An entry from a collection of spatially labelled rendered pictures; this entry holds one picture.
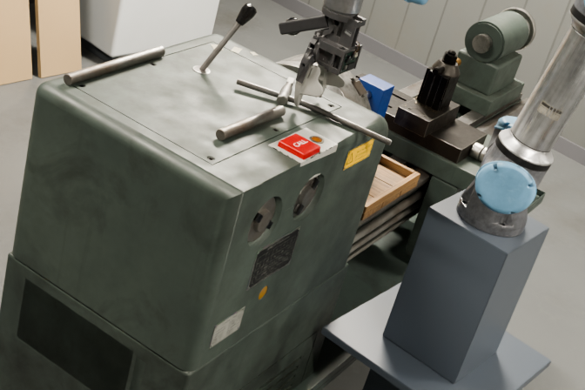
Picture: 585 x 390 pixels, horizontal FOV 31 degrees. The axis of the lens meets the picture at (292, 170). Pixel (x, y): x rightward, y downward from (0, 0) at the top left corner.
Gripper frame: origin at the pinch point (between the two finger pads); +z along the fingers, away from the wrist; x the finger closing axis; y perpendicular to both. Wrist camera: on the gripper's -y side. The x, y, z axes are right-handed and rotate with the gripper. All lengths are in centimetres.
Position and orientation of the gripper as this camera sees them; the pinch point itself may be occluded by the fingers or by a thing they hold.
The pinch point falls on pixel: (306, 96)
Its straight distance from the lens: 214.5
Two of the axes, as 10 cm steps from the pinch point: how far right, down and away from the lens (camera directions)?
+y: 8.1, 4.4, -4.0
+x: 5.4, -2.7, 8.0
